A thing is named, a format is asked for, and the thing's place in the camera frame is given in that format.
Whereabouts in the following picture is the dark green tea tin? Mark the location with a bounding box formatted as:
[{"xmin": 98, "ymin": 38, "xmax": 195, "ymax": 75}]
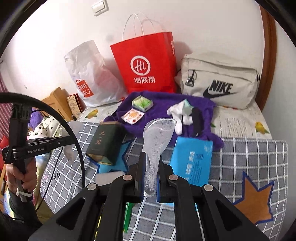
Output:
[{"xmin": 85, "ymin": 122, "xmax": 127, "ymax": 166}]

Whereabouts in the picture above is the white wall light switch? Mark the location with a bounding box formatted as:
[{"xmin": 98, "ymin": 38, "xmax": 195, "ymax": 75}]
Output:
[{"xmin": 91, "ymin": 0, "xmax": 109, "ymax": 16}]

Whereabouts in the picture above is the beige fabric waist bag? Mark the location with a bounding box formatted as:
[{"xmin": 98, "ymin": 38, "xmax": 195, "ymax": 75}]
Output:
[{"xmin": 174, "ymin": 54, "xmax": 261, "ymax": 110}]

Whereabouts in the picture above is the red paper shopping bag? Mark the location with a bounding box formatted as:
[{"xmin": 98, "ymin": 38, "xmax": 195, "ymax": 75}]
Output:
[{"xmin": 110, "ymin": 13, "xmax": 178, "ymax": 94}]

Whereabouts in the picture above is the fruit print packet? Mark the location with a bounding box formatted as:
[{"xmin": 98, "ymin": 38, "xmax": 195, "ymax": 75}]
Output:
[{"xmin": 121, "ymin": 108, "xmax": 146, "ymax": 126}]

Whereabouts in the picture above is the patterned gift box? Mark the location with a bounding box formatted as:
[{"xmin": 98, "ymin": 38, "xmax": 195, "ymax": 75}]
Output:
[{"xmin": 67, "ymin": 93, "xmax": 86, "ymax": 118}]

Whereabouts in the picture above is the black cable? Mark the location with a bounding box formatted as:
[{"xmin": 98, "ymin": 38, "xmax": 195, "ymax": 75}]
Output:
[{"xmin": 0, "ymin": 92, "xmax": 86, "ymax": 189}]

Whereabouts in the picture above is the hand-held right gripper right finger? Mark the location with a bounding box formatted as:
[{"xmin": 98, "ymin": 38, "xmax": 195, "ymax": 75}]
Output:
[{"xmin": 157, "ymin": 158, "xmax": 271, "ymax": 241}]

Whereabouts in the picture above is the striped purple cloth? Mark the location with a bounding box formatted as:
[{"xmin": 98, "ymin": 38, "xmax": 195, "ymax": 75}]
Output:
[{"xmin": 0, "ymin": 67, "xmax": 14, "ymax": 123}]

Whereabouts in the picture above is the green wet wipe packet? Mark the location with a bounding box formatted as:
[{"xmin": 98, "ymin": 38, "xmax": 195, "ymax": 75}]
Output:
[{"xmin": 132, "ymin": 95, "xmax": 153, "ymax": 110}]

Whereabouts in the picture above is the white mesh sock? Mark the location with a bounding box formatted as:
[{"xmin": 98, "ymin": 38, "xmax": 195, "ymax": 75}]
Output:
[{"xmin": 142, "ymin": 117, "xmax": 177, "ymax": 198}]

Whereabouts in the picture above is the white floral cloth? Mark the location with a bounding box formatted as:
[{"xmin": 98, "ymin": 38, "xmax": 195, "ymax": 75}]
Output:
[{"xmin": 30, "ymin": 116, "xmax": 63, "ymax": 139}]

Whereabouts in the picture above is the newspaper print sheet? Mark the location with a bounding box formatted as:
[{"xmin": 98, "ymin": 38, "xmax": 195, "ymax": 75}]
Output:
[{"xmin": 76, "ymin": 102, "xmax": 273, "ymax": 139}]

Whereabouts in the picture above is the brown wooden door frame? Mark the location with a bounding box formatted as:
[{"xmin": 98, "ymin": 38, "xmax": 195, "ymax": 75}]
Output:
[{"xmin": 253, "ymin": 5, "xmax": 278, "ymax": 112}]

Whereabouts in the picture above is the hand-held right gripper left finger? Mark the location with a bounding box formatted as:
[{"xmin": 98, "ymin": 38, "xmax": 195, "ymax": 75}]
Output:
[{"xmin": 28, "ymin": 152, "xmax": 147, "ymax": 241}]

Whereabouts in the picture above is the light green cloth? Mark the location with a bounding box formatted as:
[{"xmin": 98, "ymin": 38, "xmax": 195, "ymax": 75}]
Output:
[{"xmin": 181, "ymin": 99, "xmax": 195, "ymax": 116}]

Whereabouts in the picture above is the white plastic shopping bag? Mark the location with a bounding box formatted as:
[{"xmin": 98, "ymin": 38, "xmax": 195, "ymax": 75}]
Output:
[{"xmin": 64, "ymin": 40, "xmax": 127, "ymax": 107}]

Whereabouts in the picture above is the person's left hand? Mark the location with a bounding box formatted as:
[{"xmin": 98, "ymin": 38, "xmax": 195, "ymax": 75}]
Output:
[{"xmin": 5, "ymin": 159, "xmax": 37, "ymax": 197}]

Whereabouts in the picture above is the blue tissue pack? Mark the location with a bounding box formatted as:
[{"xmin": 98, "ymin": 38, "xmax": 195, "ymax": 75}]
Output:
[{"xmin": 170, "ymin": 137, "xmax": 213, "ymax": 186}]

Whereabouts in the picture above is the purple towel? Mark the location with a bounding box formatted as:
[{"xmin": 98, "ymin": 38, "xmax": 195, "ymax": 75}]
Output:
[{"xmin": 104, "ymin": 91, "xmax": 225, "ymax": 151}]

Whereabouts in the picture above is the green white packet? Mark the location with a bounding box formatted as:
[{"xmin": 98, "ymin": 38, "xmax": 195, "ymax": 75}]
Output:
[{"xmin": 124, "ymin": 203, "xmax": 132, "ymax": 233}]

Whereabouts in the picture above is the grey checkered tablecloth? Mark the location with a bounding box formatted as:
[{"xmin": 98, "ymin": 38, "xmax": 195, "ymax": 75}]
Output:
[{"xmin": 39, "ymin": 120, "xmax": 289, "ymax": 241}]

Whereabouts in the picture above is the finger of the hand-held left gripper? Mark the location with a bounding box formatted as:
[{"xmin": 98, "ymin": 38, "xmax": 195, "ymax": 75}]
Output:
[{"xmin": 50, "ymin": 136, "xmax": 77, "ymax": 146}]

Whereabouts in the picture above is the white glove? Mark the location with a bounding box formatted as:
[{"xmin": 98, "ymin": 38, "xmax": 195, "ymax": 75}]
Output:
[{"xmin": 167, "ymin": 102, "xmax": 197, "ymax": 135}]

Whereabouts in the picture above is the black sock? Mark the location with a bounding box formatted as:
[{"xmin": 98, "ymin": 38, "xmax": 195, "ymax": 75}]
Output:
[{"xmin": 191, "ymin": 107, "xmax": 204, "ymax": 137}]

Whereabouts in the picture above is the purple plush toy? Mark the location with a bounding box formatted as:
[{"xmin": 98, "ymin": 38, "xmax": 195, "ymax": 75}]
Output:
[{"xmin": 29, "ymin": 110, "xmax": 47, "ymax": 131}]

